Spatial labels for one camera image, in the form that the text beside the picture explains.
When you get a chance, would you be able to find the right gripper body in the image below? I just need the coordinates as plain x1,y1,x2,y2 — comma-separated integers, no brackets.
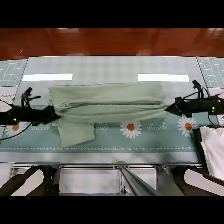
164,95,215,118

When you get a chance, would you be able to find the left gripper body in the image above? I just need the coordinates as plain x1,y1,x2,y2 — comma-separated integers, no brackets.
9,104,62,127

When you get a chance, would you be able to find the pale green T-shirt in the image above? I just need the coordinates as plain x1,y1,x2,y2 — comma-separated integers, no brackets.
47,82,170,148

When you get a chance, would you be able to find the white garment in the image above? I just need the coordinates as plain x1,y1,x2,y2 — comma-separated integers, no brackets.
199,125,224,182

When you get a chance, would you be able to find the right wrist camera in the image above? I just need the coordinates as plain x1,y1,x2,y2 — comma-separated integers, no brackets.
191,79,210,100

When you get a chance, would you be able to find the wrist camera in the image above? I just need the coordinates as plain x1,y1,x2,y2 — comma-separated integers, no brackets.
20,86,43,108
191,79,210,100

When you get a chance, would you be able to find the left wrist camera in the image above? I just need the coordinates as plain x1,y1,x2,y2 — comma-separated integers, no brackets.
20,86,43,108

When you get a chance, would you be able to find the black cable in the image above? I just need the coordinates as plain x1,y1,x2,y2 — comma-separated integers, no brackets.
0,123,34,142

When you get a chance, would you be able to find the silver frame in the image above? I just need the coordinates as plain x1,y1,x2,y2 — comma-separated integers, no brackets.
0,161,224,197

